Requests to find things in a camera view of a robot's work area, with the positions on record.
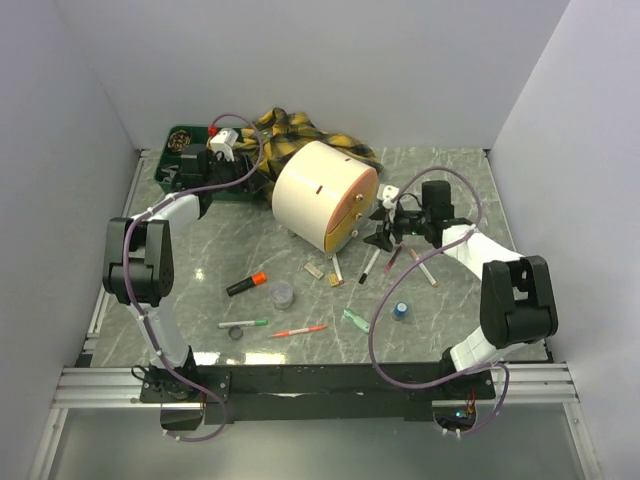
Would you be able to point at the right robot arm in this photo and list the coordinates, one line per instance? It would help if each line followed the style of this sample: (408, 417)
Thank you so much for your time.
(517, 305)

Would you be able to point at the green compartment tray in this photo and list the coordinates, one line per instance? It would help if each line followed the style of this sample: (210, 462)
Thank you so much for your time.
(169, 176)

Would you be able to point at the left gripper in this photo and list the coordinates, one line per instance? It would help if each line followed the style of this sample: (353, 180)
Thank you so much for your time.
(245, 185)

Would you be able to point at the yellow plaid cloth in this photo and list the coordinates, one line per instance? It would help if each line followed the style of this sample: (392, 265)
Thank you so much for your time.
(284, 134)

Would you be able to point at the orange pencil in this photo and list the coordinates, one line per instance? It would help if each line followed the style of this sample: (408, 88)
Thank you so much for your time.
(299, 331)

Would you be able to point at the black orange highlighter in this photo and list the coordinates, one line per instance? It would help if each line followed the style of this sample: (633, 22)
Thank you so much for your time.
(246, 284)

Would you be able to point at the blue capped small bottle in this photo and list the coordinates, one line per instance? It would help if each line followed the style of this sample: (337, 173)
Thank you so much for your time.
(400, 311)

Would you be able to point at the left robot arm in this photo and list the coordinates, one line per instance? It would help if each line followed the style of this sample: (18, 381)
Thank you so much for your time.
(138, 266)

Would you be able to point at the brown patterned rolled tie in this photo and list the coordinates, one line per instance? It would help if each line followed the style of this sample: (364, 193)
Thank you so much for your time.
(178, 141)

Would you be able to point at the white pink tipped pen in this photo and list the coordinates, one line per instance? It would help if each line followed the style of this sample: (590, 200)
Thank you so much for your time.
(430, 278)

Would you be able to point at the white pen pink ends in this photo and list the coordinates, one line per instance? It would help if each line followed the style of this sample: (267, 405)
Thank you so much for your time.
(337, 269)

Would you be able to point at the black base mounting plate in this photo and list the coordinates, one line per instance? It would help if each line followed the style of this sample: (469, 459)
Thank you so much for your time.
(302, 392)

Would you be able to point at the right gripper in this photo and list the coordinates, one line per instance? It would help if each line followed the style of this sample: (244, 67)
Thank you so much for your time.
(380, 239)

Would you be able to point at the round cream drawer organizer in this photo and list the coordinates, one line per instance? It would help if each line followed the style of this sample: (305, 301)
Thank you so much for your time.
(322, 194)

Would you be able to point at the beige eraser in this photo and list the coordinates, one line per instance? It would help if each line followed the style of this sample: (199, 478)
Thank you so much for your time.
(313, 270)

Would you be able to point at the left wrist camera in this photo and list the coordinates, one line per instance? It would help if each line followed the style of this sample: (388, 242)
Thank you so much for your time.
(223, 142)

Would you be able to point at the black white marker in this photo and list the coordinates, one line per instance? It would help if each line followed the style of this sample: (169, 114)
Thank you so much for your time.
(369, 266)

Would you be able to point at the aluminium rail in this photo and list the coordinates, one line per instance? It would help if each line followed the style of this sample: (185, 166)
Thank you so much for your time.
(112, 388)

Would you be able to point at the green capped white pen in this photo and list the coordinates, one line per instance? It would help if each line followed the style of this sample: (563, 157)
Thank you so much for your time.
(241, 324)

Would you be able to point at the red translucent pen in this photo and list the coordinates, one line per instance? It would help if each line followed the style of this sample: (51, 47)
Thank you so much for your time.
(396, 253)

